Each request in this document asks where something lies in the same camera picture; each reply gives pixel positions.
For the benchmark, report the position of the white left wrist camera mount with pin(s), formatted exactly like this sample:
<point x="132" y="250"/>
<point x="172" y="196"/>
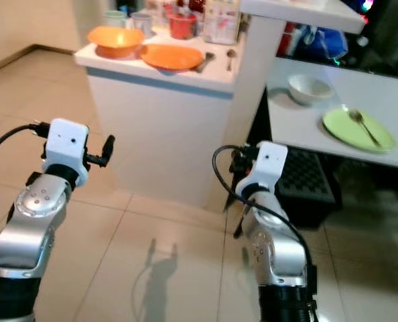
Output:
<point x="66" y="147"/>

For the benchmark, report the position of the orange plate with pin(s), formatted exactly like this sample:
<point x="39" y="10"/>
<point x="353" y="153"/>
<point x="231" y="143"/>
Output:
<point x="171" y="58"/>

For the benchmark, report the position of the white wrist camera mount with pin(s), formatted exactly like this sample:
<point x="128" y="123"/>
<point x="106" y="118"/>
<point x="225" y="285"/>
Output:
<point x="270" y="164"/>
<point x="66" y="147"/>

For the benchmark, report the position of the white dining table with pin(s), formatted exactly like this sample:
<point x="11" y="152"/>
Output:
<point x="299" y="127"/>

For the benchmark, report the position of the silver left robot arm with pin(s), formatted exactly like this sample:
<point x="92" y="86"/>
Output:
<point x="25" y="231"/>

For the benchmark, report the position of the black plastic crate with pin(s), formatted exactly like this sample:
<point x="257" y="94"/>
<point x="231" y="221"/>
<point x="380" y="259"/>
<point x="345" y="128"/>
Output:
<point x="309" y="188"/>

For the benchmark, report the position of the red cup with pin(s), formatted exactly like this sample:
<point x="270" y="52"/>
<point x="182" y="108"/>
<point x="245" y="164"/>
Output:
<point x="181" y="27"/>

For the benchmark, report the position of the white counter cabinet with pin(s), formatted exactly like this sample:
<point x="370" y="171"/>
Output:
<point x="159" y="127"/>

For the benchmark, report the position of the metal spoon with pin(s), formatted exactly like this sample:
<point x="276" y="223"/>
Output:
<point x="231" y="57"/>

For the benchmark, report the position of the white bowl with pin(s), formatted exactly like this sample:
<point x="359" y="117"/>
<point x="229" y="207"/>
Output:
<point x="309" y="89"/>

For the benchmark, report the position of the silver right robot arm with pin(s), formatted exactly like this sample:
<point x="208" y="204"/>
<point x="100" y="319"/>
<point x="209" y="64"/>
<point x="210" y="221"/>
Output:
<point x="276" y="251"/>

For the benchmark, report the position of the pale green mug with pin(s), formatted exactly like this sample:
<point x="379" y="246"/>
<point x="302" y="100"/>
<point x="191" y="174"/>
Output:
<point x="114" y="19"/>

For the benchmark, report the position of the orange bowl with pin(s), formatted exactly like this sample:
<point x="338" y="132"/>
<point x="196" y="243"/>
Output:
<point x="115" y="40"/>

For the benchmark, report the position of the white printed snack package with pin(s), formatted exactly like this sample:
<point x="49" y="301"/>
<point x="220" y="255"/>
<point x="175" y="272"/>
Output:
<point x="222" y="21"/>

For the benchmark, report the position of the metal fork on green plate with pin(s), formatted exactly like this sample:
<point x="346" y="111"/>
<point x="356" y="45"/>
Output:
<point x="365" y="127"/>

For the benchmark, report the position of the green plate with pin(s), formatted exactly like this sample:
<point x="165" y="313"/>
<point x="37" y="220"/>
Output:
<point x="350" y="134"/>

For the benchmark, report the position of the metal fork beside orange plate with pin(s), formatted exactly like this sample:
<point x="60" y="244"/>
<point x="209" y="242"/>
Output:
<point x="205" y="62"/>

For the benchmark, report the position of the blue bag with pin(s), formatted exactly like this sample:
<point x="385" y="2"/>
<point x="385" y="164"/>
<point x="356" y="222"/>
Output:
<point x="323" y="41"/>

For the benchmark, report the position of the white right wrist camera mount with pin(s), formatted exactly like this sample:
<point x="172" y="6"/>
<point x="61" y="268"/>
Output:
<point x="270" y="164"/>

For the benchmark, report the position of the grey cup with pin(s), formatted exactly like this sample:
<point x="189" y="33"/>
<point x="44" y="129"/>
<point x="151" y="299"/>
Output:
<point x="142" y="23"/>

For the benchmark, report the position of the black slanted stand leg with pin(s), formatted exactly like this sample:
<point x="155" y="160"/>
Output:
<point x="239" y="221"/>

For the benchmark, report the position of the white slanted column with shelf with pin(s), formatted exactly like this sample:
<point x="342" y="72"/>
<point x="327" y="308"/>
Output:
<point x="246" y="100"/>

